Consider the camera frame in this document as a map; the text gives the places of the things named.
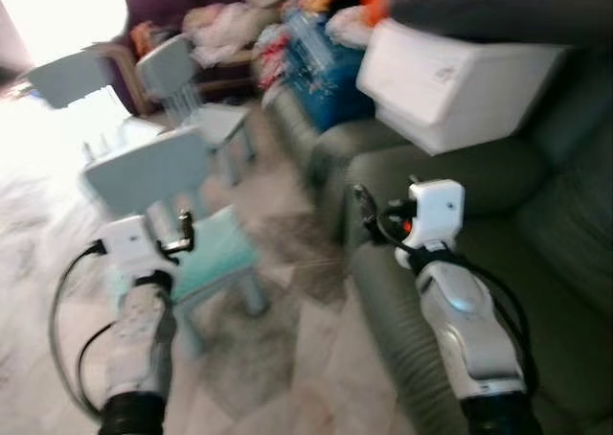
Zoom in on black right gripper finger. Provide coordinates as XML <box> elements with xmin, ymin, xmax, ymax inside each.
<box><xmin>352</xmin><ymin>183</ymin><xmax>381</xmax><ymax>240</ymax></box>

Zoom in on green leather sofa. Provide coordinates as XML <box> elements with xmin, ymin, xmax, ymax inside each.
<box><xmin>263</xmin><ymin>0</ymin><xmax>613</xmax><ymax>435</ymax></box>

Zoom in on mint green seat cushion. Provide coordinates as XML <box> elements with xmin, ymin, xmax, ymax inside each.
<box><xmin>170</xmin><ymin>208</ymin><xmax>261</xmax><ymax>300</ymax></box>

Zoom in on light blue child chair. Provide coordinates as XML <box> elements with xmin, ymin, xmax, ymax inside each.
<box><xmin>26</xmin><ymin>49</ymin><xmax>126</xmax><ymax>111</ymax></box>
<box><xmin>137</xmin><ymin>34</ymin><xmax>259</xmax><ymax>188</ymax></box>
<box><xmin>80</xmin><ymin>126</ymin><xmax>270</xmax><ymax>359</ymax></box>

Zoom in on blue storage box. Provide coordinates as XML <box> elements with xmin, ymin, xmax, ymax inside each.
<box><xmin>282</xmin><ymin>8</ymin><xmax>375</xmax><ymax>132</ymax></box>

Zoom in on white storage box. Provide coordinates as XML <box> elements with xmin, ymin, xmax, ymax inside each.
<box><xmin>356</xmin><ymin>17</ymin><xmax>567</xmax><ymax>157</ymax></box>

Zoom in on pile of clothes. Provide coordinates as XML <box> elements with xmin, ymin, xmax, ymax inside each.
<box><xmin>185</xmin><ymin>1</ymin><xmax>280</xmax><ymax>69</ymax></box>

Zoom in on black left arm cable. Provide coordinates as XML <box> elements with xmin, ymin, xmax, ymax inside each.
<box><xmin>47</xmin><ymin>240</ymin><xmax>108</xmax><ymax>423</ymax></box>

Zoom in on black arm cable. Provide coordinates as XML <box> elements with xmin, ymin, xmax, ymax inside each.
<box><xmin>448</xmin><ymin>251</ymin><xmax>538</xmax><ymax>398</ymax></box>
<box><xmin>47</xmin><ymin>240</ymin><xmax>108</xmax><ymax>423</ymax></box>

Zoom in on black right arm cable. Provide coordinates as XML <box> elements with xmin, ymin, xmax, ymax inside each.
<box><xmin>448</xmin><ymin>251</ymin><xmax>538</xmax><ymax>398</ymax></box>

